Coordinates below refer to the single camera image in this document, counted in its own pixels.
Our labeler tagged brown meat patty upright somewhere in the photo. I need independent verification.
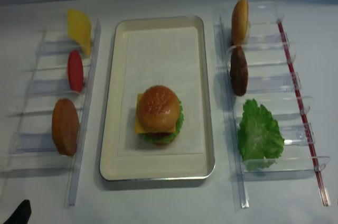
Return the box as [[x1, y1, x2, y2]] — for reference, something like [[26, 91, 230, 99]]
[[230, 46, 248, 96]]

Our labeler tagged yellow cheese slice upright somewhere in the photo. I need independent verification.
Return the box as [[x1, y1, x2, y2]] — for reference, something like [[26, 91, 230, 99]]
[[67, 9, 91, 56]]

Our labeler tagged sesame bun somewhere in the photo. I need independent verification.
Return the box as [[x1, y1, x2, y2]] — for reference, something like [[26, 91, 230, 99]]
[[231, 0, 249, 45], [136, 85, 180, 133]]

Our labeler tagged cream metal tray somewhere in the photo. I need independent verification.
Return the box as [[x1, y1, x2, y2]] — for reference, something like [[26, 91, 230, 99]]
[[99, 16, 215, 181]]

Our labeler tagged clear acrylic rack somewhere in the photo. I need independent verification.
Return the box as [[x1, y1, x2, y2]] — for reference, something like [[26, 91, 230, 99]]
[[214, 2, 331, 208], [1, 19, 101, 206]]

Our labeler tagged clear acrylic rack right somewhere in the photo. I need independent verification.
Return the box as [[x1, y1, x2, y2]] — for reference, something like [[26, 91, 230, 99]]
[[214, 2, 331, 208]]

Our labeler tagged orange cheese slice on stack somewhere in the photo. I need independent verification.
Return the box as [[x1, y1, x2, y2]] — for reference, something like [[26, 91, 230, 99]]
[[134, 94, 176, 134]]

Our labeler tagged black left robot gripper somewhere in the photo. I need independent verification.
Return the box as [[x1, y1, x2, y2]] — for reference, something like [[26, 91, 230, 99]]
[[4, 199, 32, 224]]

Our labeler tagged sesame top bun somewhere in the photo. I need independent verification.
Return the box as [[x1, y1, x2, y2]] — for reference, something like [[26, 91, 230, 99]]
[[136, 85, 180, 133]]

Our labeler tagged green lettuce leaf upright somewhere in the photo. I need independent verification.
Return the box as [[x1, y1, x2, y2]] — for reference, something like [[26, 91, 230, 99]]
[[237, 99, 285, 161]]

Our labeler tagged green lettuce under cheese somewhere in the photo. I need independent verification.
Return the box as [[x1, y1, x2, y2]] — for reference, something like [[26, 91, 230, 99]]
[[139, 99, 184, 146]]

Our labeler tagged clear acrylic rack left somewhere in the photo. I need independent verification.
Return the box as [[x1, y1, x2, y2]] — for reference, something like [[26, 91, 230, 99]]
[[1, 19, 101, 206]]

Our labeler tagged brown patty in stack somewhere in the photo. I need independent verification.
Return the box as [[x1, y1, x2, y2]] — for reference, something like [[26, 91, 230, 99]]
[[144, 114, 184, 139]]

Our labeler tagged sesame bun right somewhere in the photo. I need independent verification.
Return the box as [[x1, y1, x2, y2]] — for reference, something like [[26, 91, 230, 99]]
[[231, 0, 249, 45]]

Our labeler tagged red tomato slice upright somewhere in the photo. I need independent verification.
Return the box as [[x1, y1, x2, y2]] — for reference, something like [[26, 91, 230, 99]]
[[67, 50, 84, 92]]

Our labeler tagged white paper tray liner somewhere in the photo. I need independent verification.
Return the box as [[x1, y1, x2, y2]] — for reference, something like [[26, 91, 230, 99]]
[[118, 27, 204, 156]]

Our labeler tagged brown bottom bun upright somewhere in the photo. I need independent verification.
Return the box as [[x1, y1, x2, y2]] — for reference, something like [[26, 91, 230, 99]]
[[52, 98, 80, 156]]

